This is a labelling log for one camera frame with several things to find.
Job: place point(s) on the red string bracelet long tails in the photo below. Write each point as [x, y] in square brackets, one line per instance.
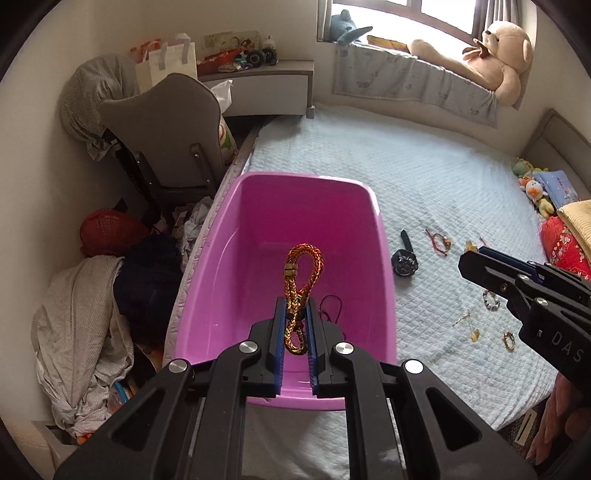
[475, 245]

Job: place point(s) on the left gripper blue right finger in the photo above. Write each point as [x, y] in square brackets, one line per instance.
[312, 345]

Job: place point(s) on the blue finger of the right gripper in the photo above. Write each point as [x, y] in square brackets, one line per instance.
[498, 278]
[503, 258]

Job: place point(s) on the dark cord strap charm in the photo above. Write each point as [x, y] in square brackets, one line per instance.
[330, 308]

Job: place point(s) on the white plastic bag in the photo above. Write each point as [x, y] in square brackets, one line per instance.
[222, 93]

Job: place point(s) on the grey window seat cover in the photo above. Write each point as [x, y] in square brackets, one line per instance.
[367, 72]

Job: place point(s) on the grey upholstered headboard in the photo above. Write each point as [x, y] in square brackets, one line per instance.
[557, 145]

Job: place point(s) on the blue small pillow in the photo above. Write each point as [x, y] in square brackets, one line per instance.
[560, 189]

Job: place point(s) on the person's right hand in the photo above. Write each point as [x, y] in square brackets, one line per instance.
[564, 412]

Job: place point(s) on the white paper bag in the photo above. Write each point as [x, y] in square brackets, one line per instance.
[158, 59]

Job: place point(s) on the white grey floating desk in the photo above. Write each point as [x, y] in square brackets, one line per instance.
[285, 89]

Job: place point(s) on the black clothing pile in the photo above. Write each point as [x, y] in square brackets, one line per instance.
[146, 287]

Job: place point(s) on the grey cloth pile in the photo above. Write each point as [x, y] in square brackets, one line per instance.
[82, 344]

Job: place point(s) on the yellow knitted blanket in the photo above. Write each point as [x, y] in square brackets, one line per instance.
[577, 217]

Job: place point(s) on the black wrist watch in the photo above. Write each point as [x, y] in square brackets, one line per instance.
[404, 260]

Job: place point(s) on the yellow plush toy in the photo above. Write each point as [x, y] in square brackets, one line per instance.
[545, 208]

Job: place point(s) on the red mesh basket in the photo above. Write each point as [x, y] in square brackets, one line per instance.
[110, 232]

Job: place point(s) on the pink plastic tub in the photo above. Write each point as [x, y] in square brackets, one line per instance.
[297, 237]

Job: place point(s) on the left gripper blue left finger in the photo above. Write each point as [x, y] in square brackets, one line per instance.
[277, 343]

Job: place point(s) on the red floral pillow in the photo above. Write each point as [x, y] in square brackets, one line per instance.
[562, 249]

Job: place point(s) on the grey garment on chair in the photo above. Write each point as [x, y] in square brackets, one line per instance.
[105, 77]

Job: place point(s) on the grey chair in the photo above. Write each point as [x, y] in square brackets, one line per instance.
[171, 132]

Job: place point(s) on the duck plush toy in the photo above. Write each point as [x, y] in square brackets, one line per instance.
[533, 189]

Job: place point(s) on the green plush toy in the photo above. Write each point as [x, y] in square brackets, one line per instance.
[523, 168]

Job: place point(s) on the beige teddy bear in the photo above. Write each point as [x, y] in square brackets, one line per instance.
[496, 62]

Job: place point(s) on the blue plush toy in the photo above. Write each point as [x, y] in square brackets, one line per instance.
[343, 31]

